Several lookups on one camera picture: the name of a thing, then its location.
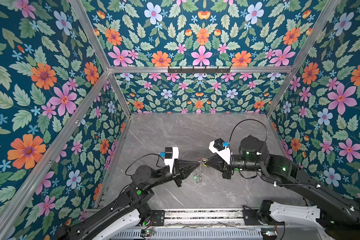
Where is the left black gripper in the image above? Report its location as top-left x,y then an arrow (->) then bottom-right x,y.
147,159 -> 201,190

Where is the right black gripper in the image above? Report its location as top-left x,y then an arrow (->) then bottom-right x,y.
203,153 -> 263,180

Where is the metal keyring with red handle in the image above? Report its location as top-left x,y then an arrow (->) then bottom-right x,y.
194,158 -> 203,185

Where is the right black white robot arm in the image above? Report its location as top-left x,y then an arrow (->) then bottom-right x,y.
206,135 -> 360,240

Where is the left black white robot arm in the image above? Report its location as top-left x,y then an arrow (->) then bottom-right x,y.
56,160 -> 200,240

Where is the left small circuit board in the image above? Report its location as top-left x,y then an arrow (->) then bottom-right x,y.
141,229 -> 156,239

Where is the small circuit board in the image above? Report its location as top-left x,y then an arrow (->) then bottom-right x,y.
141,229 -> 156,239
261,230 -> 278,240

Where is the right small circuit board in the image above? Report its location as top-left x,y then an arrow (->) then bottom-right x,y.
261,230 -> 278,240

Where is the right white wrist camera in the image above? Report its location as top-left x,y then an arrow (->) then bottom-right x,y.
209,138 -> 232,165

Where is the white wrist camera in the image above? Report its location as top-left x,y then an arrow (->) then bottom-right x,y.
209,138 -> 232,165
160,147 -> 179,173

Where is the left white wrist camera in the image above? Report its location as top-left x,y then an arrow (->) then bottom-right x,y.
160,147 -> 179,173

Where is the left camera black cable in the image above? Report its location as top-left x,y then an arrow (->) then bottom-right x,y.
125,153 -> 166,176

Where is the camera black cable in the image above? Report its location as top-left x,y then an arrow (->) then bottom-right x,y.
227,118 -> 269,145
125,153 -> 166,176

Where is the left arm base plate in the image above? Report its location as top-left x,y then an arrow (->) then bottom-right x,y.
143,210 -> 166,227

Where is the right camera black cable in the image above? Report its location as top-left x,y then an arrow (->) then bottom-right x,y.
227,118 -> 269,145

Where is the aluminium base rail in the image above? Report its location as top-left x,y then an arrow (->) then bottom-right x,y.
112,208 -> 330,240

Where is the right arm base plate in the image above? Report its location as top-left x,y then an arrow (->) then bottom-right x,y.
242,200 -> 284,226

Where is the black hook rail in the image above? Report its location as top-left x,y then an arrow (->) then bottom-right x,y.
167,66 -> 231,75

